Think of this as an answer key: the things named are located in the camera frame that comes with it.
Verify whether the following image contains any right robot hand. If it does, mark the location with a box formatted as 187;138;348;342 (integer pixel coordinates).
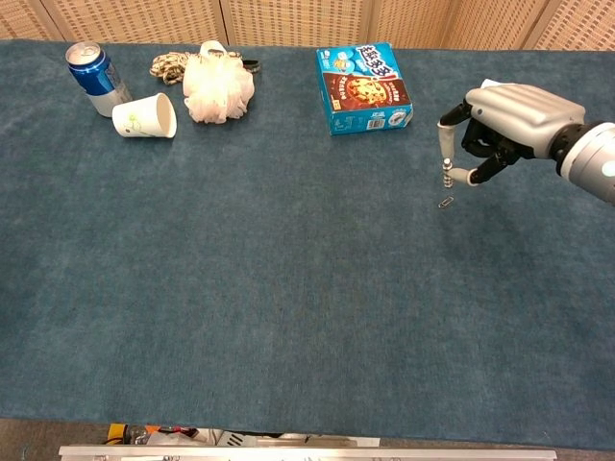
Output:
436;83;587;187

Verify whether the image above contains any blue cookie box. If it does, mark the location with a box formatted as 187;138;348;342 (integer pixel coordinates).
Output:
315;41;414;136

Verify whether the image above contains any woven folding screen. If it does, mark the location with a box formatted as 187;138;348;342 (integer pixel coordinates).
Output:
0;0;615;52

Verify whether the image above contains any teal felt table cloth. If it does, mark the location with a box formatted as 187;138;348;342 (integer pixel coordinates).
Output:
0;38;615;451

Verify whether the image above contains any white mesh bath pouf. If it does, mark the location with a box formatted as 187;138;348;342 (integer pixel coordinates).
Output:
182;40;256;125

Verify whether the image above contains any white paper cup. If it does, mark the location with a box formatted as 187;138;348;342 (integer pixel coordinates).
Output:
111;92;178;139

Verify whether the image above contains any blue and silver drink can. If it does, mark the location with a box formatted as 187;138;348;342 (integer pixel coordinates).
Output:
65;41;134;119

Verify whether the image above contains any beige braided rope coil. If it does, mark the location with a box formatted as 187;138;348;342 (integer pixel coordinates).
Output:
149;51;193;85

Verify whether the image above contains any aluminium profile rail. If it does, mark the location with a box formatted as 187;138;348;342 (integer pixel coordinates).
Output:
58;445;558;461

